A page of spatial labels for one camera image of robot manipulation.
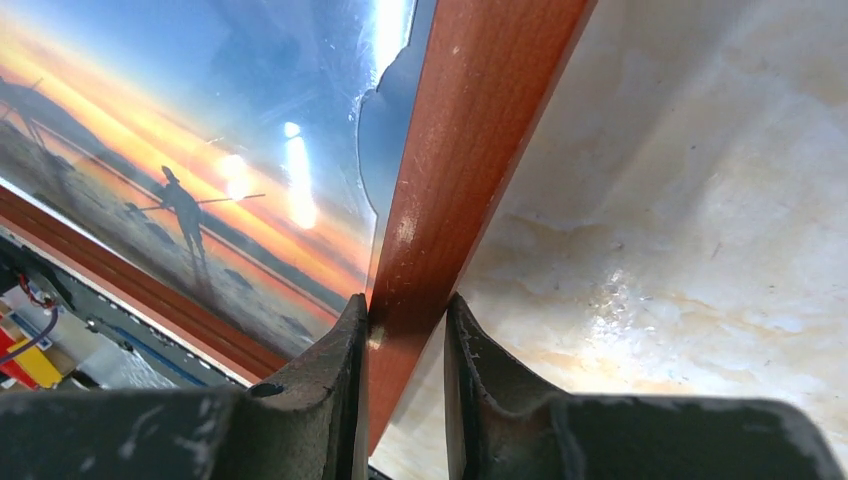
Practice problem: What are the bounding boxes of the sunset photo print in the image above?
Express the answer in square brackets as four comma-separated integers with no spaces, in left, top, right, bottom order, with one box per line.
[1,1,434,358]

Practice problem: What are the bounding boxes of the red wooden photo frame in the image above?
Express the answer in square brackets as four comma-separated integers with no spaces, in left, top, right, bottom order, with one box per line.
[1,1,593,440]

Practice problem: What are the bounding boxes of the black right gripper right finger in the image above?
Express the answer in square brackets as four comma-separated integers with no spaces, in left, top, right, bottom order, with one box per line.
[444,296,844,479]

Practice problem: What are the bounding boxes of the yellow red box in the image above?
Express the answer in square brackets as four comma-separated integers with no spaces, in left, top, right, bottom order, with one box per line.
[1,347,63,390]

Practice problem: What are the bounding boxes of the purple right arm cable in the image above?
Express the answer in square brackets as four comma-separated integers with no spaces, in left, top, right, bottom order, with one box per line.
[0,307,61,366]

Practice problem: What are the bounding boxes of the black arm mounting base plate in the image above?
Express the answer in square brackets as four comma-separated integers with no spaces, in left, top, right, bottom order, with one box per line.
[1,236,242,389]

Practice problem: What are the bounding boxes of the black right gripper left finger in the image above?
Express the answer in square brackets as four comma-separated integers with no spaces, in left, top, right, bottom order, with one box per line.
[1,294,368,479]

